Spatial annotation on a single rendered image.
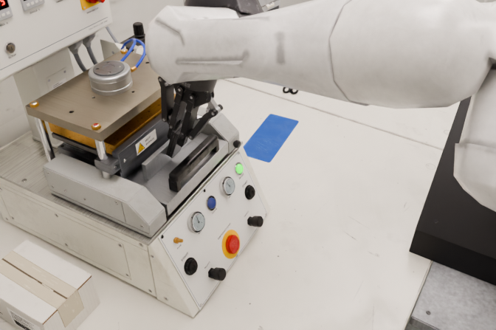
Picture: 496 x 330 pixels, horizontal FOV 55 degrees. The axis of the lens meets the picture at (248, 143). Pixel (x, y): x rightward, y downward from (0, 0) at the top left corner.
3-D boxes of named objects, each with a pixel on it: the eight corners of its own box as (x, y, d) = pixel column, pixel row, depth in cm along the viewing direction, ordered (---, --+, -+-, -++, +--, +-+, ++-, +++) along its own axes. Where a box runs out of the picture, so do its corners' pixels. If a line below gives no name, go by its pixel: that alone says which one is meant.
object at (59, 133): (52, 137, 95) (39, 96, 89) (125, 88, 111) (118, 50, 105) (119, 163, 88) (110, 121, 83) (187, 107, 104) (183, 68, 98)
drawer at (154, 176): (54, 170, 100) (45, 141, 96) (123, 119, 116) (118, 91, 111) (168, 219, 89) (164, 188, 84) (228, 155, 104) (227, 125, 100)
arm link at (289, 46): (415, -10, 47) (252, 4, 73) (254, -17, 38) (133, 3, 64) (408, 100, 50) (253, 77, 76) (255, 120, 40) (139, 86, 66)
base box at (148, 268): (4, 223, 113) (-20, 167, 103) (112, 141, 139) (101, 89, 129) (193, 319, 93) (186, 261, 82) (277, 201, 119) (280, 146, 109)
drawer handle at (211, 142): (169, 190, 90) (167, 173, 87) (211, 147, 100) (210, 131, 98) (178, 193, 89) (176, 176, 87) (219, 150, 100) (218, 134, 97)
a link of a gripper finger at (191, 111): (201, 82, 84) (207, 86, 84) (188, 126, 92) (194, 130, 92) (187, 92, 82) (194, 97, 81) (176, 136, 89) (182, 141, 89)
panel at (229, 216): (198, 310, 94) (156, 237, 87) (267, 214, 115) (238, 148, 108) (207, 311, 92) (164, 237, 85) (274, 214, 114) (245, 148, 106)
